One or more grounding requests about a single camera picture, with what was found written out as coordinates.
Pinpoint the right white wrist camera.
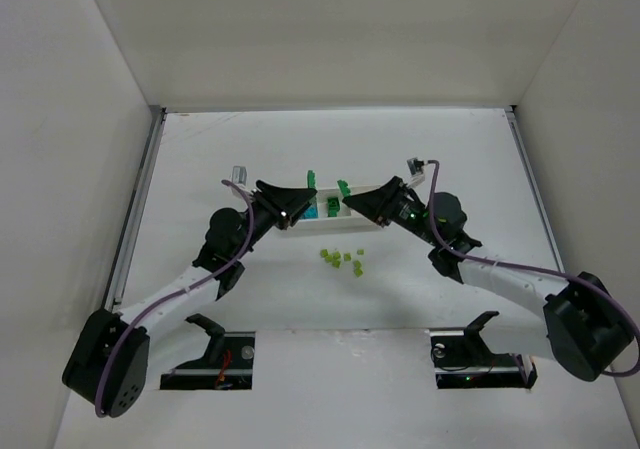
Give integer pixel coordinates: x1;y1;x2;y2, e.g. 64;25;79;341
407;158;427;188

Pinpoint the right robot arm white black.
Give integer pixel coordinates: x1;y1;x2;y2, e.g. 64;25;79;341
343;177;639;381

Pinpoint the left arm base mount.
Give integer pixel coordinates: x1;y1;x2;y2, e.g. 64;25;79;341
159;313;256;391

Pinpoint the green lego brick piece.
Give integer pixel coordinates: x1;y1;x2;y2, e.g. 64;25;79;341
337;179;351;198

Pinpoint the green lego brick stack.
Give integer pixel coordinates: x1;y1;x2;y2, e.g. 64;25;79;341
306;170;317;189

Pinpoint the white three-compartment tray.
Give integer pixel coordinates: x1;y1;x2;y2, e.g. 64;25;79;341
288;185;380;236

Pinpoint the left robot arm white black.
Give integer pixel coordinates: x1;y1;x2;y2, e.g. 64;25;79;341
62;181;317;418

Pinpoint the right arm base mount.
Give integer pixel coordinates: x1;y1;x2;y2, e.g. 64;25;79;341
430;311;538;390

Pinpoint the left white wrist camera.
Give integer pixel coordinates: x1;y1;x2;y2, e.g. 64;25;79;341
222;165;251;197

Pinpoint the teal lego brick stack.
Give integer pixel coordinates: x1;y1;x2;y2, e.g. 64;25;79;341
301;204;319;220

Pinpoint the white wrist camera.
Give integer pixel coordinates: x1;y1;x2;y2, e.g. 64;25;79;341
407;158;427;188
222;165;251;197

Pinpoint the green 2x2 lego brick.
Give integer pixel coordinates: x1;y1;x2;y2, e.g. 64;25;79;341
327;197;340;217

